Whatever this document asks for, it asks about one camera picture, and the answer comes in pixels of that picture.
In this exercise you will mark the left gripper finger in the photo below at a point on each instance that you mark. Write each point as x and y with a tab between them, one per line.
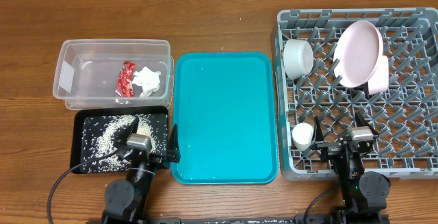
127	132
172	149

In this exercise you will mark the teal serving tray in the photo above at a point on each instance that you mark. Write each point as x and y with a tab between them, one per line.
224	110

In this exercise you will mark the black plastic bin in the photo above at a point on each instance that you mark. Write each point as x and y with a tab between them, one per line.
108	165

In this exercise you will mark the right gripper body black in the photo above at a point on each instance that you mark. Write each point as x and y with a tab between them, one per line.
331	148

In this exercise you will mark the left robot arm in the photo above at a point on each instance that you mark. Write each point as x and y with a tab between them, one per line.
125	199

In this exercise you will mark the grey bowl with food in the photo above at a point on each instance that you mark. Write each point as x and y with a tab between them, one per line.
297	58

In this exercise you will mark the white tissue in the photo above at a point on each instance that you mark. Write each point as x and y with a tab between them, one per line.
146	82

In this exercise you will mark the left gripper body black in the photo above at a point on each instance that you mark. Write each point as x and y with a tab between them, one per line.
155	160

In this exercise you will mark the red foil wrapper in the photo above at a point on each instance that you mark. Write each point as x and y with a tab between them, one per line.
124	86

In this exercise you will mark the grey dishwasher rack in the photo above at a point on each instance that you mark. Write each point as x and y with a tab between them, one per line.
405	115

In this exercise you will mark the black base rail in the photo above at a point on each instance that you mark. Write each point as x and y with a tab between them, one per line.
298	219

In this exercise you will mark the white cup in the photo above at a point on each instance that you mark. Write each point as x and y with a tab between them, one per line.
302	136

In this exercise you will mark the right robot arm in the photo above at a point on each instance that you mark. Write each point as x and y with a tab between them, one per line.
364	192

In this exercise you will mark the clear plastic bin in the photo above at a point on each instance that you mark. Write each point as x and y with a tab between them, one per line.
87	72

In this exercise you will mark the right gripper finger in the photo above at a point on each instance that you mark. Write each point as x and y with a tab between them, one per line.
361	122
317	131

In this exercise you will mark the spilled rice and food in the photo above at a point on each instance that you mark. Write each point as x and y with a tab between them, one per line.
99	133

